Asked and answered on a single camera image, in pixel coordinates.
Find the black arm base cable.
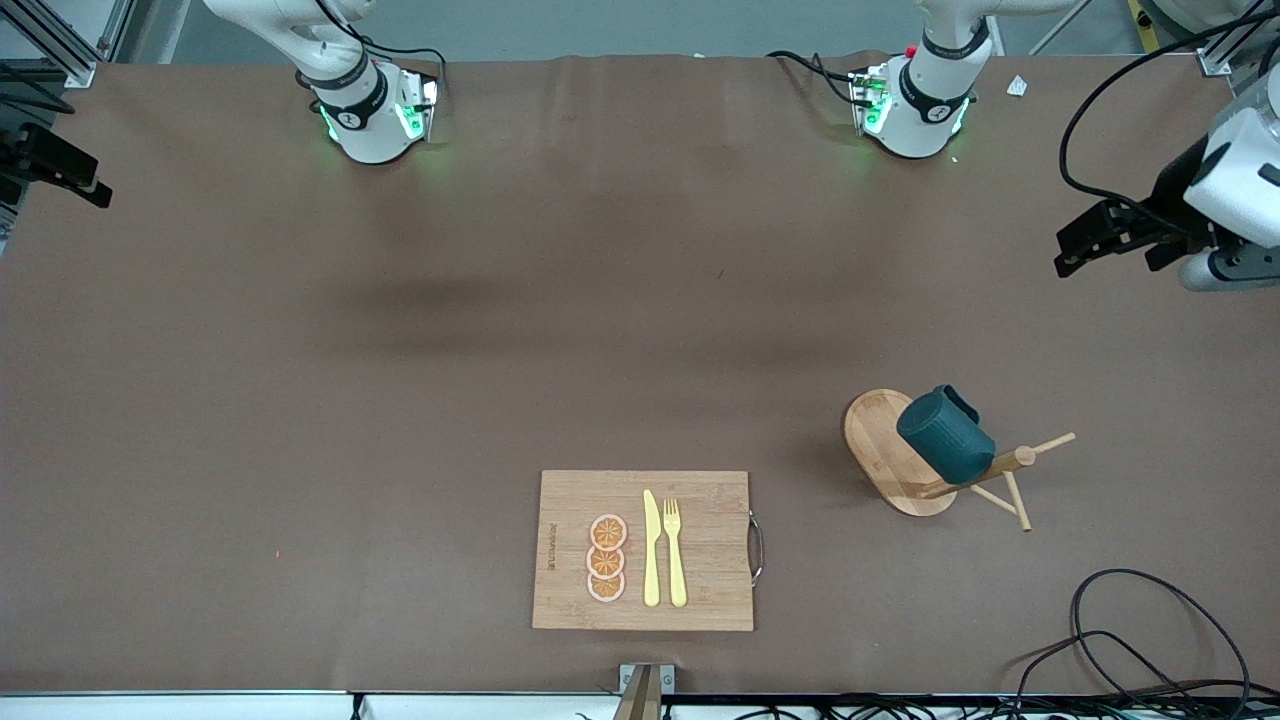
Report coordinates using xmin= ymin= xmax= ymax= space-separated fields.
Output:
xmin=315 ymin=0 xmax=448 ymax=83
xmin=768 ymin=50 xmax=861 ymax=106

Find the metal bracket with post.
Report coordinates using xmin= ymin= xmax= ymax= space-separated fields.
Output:
xmin=612 ymin=663 xmax=676 ymax=720

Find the yellow plastic fork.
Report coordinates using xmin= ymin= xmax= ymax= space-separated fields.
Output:
xmin=663 ymin=498 xmax=689 ymax=608

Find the brown table cover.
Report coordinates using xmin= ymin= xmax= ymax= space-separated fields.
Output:
xmin=0 ymin=52 xmax=1280 ymax=696

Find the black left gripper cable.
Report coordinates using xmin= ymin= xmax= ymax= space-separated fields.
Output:
xmin=1058 ymin=30 xmax=1280 ymax=216

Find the black looped cable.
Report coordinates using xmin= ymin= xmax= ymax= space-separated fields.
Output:
xmin=1000 ymin=630 xmax=1216 ymax=720
xmin=1070 ymin=568 xmax=1253 ymax=701

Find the yellow plastic knife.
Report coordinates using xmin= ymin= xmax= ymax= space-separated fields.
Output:
xmin=642 ymin=489 xmax=662 ymax=608

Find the dark green cup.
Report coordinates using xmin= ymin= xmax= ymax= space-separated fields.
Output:
xmin=896 ymin=384 xmax=997 ymax=484

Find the black left arm base cable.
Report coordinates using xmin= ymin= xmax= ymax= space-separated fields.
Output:
xmin=768 ymin=50 xmax=861 ymax=106

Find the wooden cup rack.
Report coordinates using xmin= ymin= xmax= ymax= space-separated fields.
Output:
xmin=843 ymin=388 xmax=1077 ymax=532

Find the bamboo cutting board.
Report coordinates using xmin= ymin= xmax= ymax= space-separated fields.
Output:
xmin=531 ymin=470 xmax=766 ymax=633

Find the black right arm base cable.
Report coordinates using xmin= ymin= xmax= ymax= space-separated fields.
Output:
xmin=315 ymin=0 xmax=448 ymax=83

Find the aluminium frame profile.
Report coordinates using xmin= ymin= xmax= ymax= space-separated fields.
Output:
xmin=1195 ymin=0 xmax=1280 ymax=111
xmin=0 ymin=0 xmax=136 ymax=91

